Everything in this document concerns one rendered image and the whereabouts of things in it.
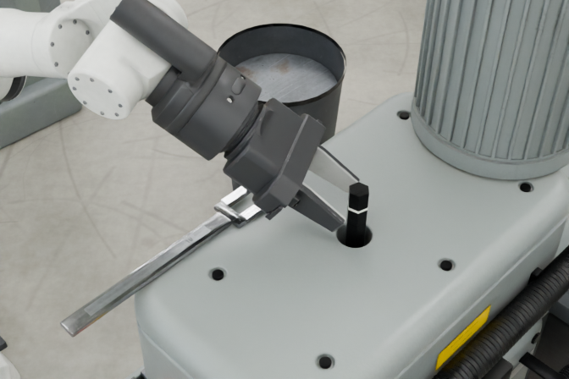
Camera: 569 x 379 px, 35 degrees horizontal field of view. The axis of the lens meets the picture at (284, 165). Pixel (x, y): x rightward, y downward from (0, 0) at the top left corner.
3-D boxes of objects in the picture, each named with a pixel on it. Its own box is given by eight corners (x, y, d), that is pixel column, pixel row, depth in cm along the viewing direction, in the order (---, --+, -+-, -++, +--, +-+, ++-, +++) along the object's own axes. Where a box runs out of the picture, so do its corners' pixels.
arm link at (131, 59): (155, 162, 88) (56, 94, 85) (206, 84, 93) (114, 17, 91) (196, 122, 78) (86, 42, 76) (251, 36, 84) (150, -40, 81)
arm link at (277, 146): (290, 154, 97) (199, 89, 95) (341, 107, 91) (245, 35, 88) (251, 238, 89) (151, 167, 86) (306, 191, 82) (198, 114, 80)
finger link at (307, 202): (331, 230, 90) (281, 194, 89) (350, 216, 88) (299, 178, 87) (327, 241, 89) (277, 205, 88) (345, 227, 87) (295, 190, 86)
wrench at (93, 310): (79, 345, 83) (77, 339, 83) (53, 321, 85) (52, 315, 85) (267, 209, 96) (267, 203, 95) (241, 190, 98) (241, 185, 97)
